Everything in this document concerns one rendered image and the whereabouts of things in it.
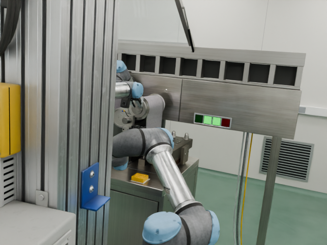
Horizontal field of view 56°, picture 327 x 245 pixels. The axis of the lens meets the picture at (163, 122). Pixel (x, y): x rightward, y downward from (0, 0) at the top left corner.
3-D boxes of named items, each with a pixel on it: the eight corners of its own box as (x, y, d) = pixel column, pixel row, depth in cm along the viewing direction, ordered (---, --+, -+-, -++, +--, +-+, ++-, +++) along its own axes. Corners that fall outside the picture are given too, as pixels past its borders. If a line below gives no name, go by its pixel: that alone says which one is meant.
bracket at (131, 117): (119, 164, 190) (122, 115, 184) (125, 161, 195) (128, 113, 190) (126, 166, 188) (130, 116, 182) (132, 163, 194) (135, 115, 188)
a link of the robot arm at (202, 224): (178, 261, 100) (128, 142, 135) (214, 251, 108) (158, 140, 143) (191, 242, 93) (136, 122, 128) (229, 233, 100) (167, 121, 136)
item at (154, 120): (144, 145, 190) (146, 115, 187) (159, 138, 212) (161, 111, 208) (145, 145, 190) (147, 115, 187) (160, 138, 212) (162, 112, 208)
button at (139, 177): (131, 180, 165) (131, 176, 164) (136, 176, 171) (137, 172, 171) (142, 183, 162) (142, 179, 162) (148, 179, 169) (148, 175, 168)
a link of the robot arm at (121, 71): (105, 69, 154) (113, 57, 158) (114, 83, 163) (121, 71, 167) (118, 72, 151) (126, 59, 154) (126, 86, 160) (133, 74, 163)
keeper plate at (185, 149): (179, 164, 196) (181, 147, 194) (185, 160, 205) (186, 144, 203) (183, 165, 195) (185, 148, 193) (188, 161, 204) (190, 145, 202)
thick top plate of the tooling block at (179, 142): (146, 156, 185) (147, 147, 184) (171, 143, 222) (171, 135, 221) (171, 162, 180) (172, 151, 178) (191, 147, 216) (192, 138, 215)
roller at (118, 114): (111, 125, 196) (112, 106, 194) (130, 120, 219) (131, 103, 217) (127, 128, 192) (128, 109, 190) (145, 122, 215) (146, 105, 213)
